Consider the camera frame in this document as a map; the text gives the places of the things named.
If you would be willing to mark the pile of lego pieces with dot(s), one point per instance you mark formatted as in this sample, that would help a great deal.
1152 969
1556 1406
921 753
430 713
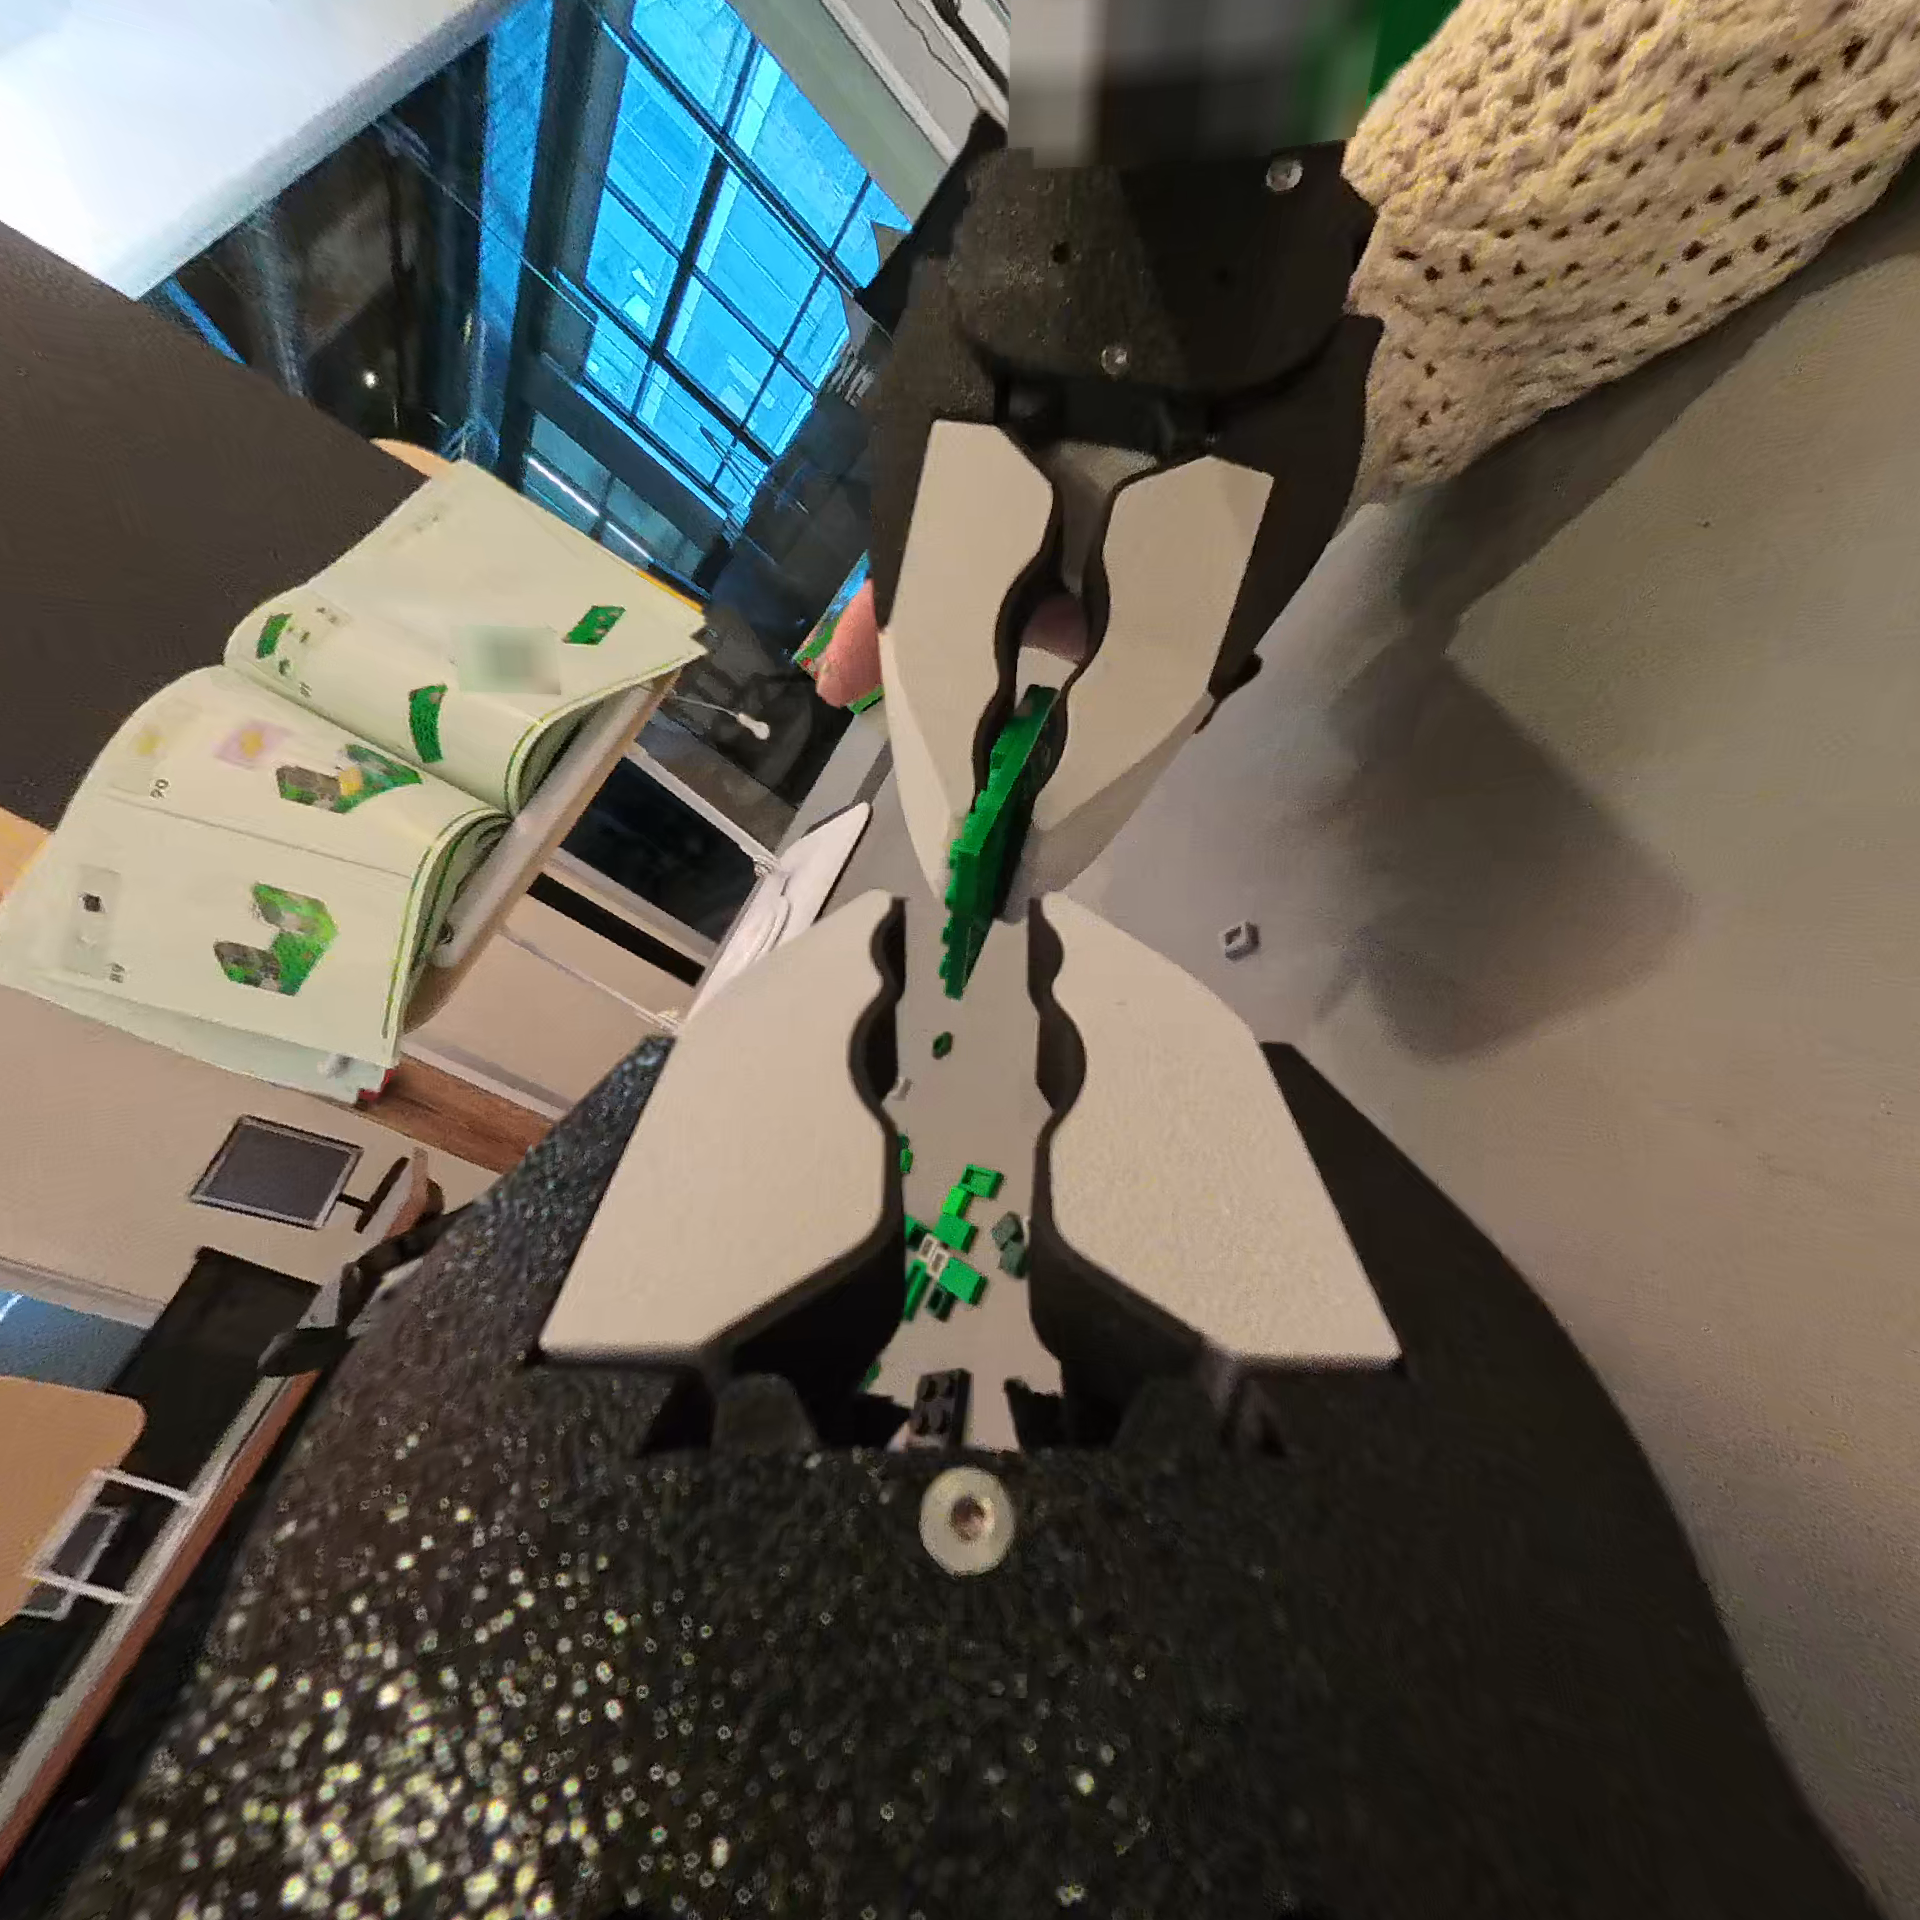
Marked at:
950 1212

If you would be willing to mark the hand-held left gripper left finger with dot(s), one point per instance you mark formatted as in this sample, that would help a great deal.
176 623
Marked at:
721 1171

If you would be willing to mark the black panel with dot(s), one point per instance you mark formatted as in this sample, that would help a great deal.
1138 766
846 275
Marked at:
148 523

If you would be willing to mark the person's right forearm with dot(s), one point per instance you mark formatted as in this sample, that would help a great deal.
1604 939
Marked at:
1622 194

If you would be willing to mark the tan chair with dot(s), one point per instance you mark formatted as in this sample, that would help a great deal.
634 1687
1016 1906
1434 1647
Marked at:
59 1484

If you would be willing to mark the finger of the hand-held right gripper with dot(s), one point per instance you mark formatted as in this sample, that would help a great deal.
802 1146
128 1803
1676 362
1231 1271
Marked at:
1171 599
953 599

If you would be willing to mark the green lego plate assembly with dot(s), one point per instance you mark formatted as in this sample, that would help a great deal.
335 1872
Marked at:
991 840

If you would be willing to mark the open instruction booklet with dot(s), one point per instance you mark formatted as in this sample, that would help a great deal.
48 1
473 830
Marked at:
300 780

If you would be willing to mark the person's right hand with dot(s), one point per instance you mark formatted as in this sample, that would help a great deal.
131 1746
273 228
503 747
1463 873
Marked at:
860 647

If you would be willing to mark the large window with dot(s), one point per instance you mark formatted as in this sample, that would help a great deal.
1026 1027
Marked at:
705 270

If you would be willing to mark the clear book stand white base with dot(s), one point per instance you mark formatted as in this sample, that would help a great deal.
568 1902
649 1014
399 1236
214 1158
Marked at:
569 810

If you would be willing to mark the small monitor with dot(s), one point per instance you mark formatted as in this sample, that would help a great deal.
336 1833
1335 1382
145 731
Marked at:
278 1172

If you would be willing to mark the wooden desk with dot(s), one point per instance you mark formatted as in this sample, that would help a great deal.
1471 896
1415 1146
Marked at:
451 1103

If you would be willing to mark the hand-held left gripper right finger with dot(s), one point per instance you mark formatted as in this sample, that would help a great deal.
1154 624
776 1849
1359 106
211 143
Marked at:
1201 1185

